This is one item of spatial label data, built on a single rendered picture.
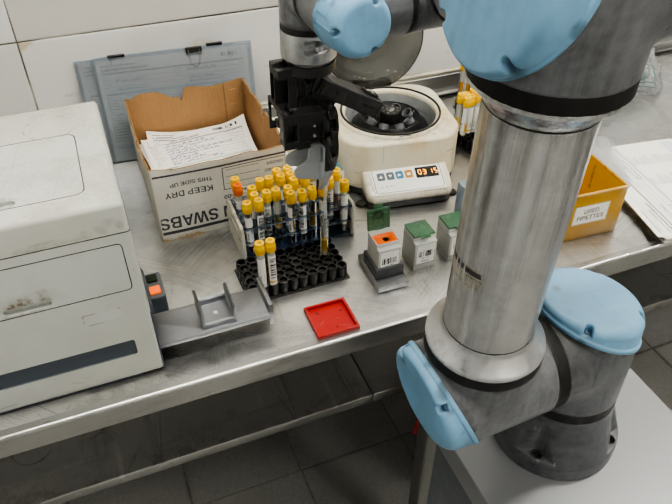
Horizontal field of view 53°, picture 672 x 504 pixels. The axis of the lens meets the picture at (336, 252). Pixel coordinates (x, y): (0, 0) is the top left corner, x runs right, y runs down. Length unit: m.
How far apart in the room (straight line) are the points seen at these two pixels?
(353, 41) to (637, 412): 0.59
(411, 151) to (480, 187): 0.77
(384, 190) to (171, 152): 0.42
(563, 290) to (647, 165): 0.80
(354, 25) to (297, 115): 0.21
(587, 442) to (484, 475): 0.12
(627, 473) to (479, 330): 0.36
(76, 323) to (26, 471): 0.86
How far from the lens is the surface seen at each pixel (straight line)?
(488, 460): 0.87
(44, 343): 0.95
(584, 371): 0.73
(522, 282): 0.57
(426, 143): 1.29
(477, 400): 0.66
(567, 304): 0.73
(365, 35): 0.77
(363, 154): 1.26
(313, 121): 0.94
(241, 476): 1.93
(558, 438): 0.83
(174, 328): 1.02
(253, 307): 1.03
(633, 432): 0.95
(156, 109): 1.42
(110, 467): 1.69
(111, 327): 0.94
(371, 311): 1.07
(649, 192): 1.43
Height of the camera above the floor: 1.63
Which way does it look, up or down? 40 degrees down
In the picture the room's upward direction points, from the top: straight up
